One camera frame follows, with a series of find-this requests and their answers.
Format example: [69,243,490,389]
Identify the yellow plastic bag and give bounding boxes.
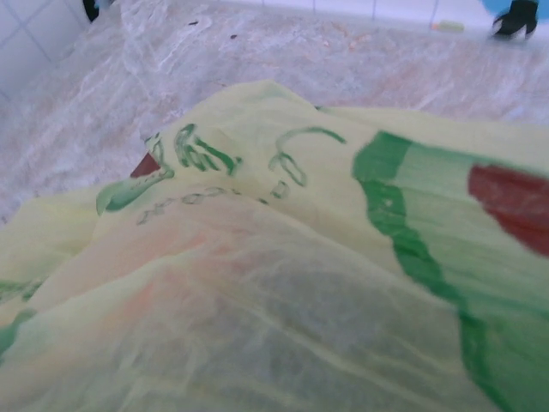
[0,79,549,412]

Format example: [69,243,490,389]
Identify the small pale yellow scrap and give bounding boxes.
[431,19,467,33]

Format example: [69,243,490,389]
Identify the penguin blue circle sticker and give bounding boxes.
[482,0,540,40]

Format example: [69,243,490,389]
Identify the black animal ring sticker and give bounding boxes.
[81,0,115,23]

